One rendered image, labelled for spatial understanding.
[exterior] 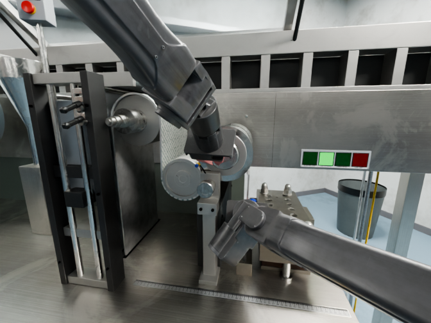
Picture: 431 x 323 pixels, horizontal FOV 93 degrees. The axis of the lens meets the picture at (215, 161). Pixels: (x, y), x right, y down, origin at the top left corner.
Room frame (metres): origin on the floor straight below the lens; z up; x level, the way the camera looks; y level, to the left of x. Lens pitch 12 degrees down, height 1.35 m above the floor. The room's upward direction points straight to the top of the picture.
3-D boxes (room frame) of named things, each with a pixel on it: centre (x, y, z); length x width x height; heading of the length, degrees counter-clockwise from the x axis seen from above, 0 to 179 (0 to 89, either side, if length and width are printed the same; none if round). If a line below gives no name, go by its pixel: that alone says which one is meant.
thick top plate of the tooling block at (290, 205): (0.67, -0.23, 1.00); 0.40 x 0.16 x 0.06; 170
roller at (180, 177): (0.68, 0.07, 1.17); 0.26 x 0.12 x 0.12; 170
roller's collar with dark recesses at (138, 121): (0.56, 0.23, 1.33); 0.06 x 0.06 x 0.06; 80
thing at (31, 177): (0.77, 0.67, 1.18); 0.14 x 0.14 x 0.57
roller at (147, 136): (0.71, 0.20, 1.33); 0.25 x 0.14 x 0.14; 170
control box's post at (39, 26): (0.67, 0.51, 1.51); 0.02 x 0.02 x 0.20
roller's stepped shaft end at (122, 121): (0.50, 0.24, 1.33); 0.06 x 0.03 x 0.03; 170
